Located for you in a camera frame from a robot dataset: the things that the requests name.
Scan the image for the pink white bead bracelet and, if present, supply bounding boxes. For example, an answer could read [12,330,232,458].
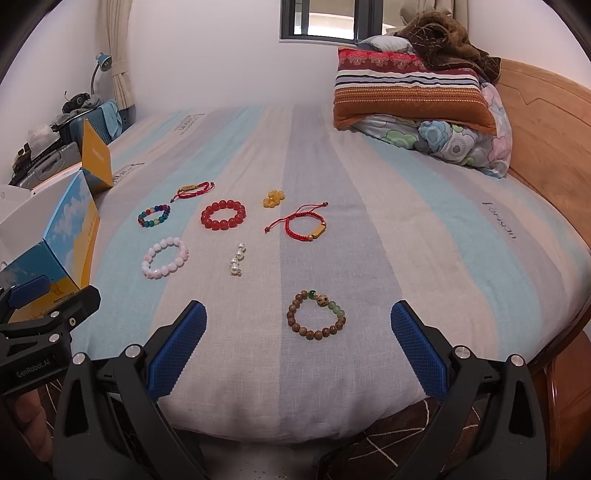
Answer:
[140,236,191,280]

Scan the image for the multicolour bead bracelet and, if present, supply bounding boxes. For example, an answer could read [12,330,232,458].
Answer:
[137,203,171,229]

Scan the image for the white pearl bead string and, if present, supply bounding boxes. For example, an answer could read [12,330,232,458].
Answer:
[228,242,247,278]

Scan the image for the red bead bracelet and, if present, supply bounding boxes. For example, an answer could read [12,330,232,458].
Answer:
[199,198,247,231]

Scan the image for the brown wooden bead bracelet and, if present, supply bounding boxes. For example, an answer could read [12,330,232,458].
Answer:
[285,289,347,341]

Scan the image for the red cord bracelet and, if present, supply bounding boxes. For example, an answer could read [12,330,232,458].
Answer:
[263,201,330,242]
[169,180,216,204]

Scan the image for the person's left hand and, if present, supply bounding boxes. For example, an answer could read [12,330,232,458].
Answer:
[13,390,53,462]

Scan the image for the white blue cardboard box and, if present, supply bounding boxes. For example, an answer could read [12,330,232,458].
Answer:
[1,122,113,322]

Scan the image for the grey suitcase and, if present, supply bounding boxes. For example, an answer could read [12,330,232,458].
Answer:
[9,142,81,190]

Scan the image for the white plastic bag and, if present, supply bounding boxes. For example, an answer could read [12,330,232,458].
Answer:
[27,124,59,151]

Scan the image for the teal suitcase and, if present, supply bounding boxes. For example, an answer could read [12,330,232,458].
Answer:
[50,99,123,147]

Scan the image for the dark clothes pile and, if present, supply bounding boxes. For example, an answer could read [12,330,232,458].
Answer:
[62,93,100,114]

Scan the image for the striped bed sheet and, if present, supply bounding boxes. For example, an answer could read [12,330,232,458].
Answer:
[73,106,590,442]

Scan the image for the blue desk lamp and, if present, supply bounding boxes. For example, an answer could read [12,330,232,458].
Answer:
[90,52,112,95]

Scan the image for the floral quilt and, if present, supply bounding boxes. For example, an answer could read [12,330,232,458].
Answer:
[353,82,513,178]

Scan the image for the beige curtain left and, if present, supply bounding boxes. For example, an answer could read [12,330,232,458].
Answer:
[98,0,135,110]

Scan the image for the beige curtain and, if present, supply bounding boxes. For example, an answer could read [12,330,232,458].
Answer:
[98,0,135,110]
[400,0,469,29]

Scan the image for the wooden headboard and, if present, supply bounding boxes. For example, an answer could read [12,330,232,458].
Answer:
[497,59,591,242]

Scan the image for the striped red orange pillow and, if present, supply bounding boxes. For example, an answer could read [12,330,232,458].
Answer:
[334,47,497,135]

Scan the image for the brown fuzzy blanket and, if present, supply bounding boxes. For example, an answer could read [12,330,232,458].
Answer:
[397,11,501,84]

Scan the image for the grey pillow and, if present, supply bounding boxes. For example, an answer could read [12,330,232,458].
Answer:
[358,35,416,54]

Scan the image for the dark framed window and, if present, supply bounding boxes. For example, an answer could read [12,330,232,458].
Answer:
[280,0,385,44]

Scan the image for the beige curtain right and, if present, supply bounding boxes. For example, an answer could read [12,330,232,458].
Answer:
[400,0,469,29]

